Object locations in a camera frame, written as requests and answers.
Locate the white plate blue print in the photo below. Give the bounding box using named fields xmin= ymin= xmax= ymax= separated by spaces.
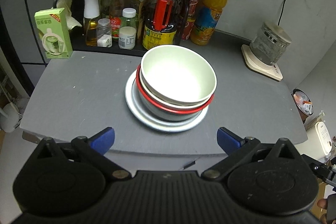
xmin=125 ymin=71 xmax=209 ymax=133

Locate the red bowl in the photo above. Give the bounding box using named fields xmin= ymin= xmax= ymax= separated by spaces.
xmin=135 ymin=65 xmax=215 ymax=122

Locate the right hand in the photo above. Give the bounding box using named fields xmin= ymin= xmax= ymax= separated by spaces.
xmin=317 ymin=198 xmax=327 ymax=224

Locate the white air fryer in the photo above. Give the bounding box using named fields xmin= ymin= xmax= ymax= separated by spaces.
xmin=295 ymin=122 xmax=332 ymax=160

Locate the brown bowl with packets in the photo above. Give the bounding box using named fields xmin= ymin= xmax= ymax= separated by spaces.
xmin=291 ymin=88 xmax=314 ymax=123

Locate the cream kettle base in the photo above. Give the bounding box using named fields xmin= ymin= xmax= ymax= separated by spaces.
xmin=241 ymin=44 xmax=283 ymax=81

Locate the glass electric kettle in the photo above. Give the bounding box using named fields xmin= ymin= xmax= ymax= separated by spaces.
xmin=249 ymin=21 xmax=291 ymax=65

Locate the white cap milk bottle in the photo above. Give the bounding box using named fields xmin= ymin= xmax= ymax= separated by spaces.
xmin=118 ymin=8 xmax=137 ymax=50

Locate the clear salt shaker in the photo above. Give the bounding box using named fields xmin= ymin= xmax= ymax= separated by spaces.
xmin=96 ymin=18 xmax=112 ymax=48

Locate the green carton box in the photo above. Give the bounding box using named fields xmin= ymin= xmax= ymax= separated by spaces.
xmin=34 ymin=8 xmax=73 ymax=59

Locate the soy sauce bottle yellow label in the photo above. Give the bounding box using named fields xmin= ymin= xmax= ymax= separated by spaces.
xmin=142 ymin=0 xmax=182 ymax=50

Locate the red label sauce bottle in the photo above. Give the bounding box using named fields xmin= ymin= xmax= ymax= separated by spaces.
xmin=109 ymin=0 xmax=127 ymax=41

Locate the red snack can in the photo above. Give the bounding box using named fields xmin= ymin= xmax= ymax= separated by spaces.
xmin=181 ymin=0 xmax=199 ymax=40

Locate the orange juice bottle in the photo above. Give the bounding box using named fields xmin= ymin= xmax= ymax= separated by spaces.
xmin=190 ymin=0 xmax=228 ymax=46

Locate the white cap oil bottle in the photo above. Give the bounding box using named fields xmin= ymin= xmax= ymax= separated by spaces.
xmin=84 ymin=0 xmax=100 ymax=47

